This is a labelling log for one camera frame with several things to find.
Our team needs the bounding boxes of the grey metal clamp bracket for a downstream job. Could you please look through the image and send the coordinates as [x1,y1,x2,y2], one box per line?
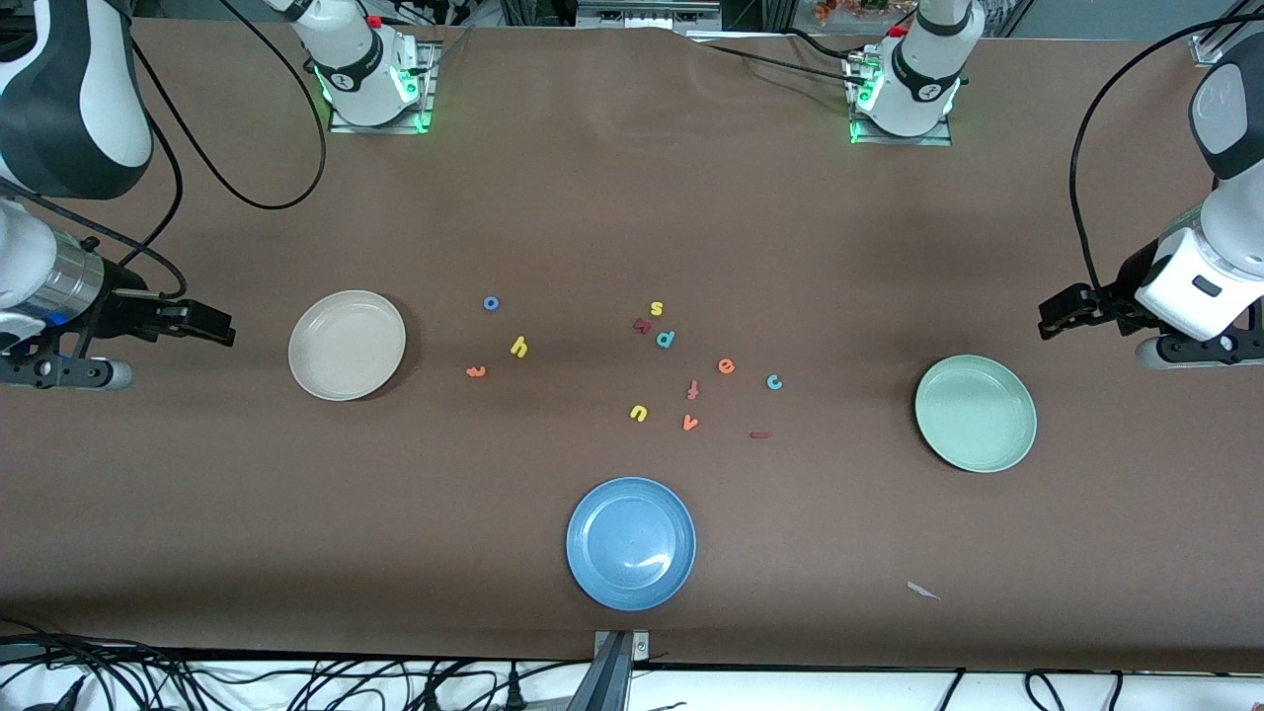
[593,630,651,663]

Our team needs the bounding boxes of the black aluminium post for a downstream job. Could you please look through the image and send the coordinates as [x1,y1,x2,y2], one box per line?
[568,632,633,711]

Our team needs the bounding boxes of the light brown plate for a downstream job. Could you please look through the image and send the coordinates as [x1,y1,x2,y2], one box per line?
[287,289,408,402]

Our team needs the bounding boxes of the grey socket box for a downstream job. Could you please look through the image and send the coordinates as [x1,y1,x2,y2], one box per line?
[576,0,723,29]

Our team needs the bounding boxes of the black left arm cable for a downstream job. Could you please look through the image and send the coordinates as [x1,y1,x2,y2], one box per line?
[1069,10,1264,297]

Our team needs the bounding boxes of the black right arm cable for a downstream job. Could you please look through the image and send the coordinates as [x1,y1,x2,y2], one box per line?
[0,0,329,299]

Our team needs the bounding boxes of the blue plate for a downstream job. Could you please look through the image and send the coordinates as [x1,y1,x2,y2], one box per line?
[565,477,698,612]

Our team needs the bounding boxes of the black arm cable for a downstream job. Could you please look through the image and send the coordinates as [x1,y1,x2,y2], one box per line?
[0,0,329,299]
[1069,10,1264,297]

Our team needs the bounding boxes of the tangled black cables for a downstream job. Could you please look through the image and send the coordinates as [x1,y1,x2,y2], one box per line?
[0,617,559,711]

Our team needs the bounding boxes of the orange patterned object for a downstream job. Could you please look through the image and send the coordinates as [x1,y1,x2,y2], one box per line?
[812,0,895,25]

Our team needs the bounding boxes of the green plate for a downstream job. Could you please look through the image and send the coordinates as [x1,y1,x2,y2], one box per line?
[913,355,1039,474]

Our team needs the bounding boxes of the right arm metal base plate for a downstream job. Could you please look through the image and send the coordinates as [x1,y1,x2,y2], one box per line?
[328,39,436,135]

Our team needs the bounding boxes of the thin black table cable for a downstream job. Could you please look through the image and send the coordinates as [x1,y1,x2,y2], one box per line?
[691,35,862,85]

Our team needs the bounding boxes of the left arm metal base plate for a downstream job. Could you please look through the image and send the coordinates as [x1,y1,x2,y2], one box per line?
[847,49,955,147]

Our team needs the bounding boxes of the large table cover sheet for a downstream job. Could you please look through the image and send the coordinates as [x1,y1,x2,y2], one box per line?
[0,18,1264,674]

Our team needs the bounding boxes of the aluminium frame profile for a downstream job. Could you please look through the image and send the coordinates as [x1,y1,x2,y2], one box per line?
[1190,0,1247,66]

